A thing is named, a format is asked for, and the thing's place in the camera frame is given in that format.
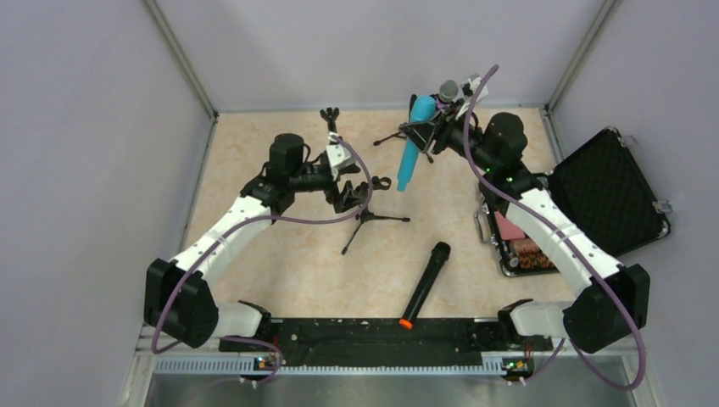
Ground poker chip stacks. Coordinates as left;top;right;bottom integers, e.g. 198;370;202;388
508;237;555;271

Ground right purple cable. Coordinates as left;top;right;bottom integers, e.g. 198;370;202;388
461;63;647;392

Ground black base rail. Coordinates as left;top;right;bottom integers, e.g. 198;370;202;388
219;317;552;372

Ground tripod stand with shock mount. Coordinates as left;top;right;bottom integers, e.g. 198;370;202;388
373;93;447;164

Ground purple glitter microphone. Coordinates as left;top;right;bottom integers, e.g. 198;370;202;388
435;80;460;110

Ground pink block in case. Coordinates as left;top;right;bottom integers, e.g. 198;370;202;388
493;211;527;241

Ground open black carrying case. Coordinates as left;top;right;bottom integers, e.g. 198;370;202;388
479;126;672;277

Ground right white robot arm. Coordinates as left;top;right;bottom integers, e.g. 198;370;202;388
399;113;649;354

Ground round base clamp stand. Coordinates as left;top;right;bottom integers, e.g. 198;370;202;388
320;107;340;137

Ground blue plastic tube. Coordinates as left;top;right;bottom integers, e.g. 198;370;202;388
397;95;436;192

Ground tripod stand with clip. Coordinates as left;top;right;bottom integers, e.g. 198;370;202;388
341;176;411;255

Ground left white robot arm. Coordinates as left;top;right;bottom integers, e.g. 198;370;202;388
143;131;375;354

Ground black microphone orange end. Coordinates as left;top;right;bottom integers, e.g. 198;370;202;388
399;242;451;330

